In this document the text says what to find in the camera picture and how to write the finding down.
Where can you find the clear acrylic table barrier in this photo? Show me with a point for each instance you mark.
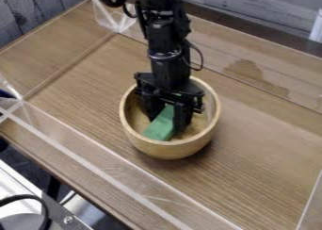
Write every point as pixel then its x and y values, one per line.
pixel 243 171

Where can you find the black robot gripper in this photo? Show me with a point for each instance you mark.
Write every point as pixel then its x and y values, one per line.
pixel 168 86

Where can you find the grey metal bracket with screw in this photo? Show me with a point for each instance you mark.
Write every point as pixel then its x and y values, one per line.
pixel 61 219

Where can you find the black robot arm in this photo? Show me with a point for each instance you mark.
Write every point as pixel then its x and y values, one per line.
pixel 163 22

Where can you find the black table leg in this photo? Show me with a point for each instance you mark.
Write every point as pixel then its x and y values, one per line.
pixel 53 188

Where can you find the white post at right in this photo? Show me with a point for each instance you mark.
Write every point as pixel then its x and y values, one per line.
pixel 315 35

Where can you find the green rectangular block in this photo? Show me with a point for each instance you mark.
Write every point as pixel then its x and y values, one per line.
pixel 160 128

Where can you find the brown wooden bowl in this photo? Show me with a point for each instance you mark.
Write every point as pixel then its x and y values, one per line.
pixel 190 141

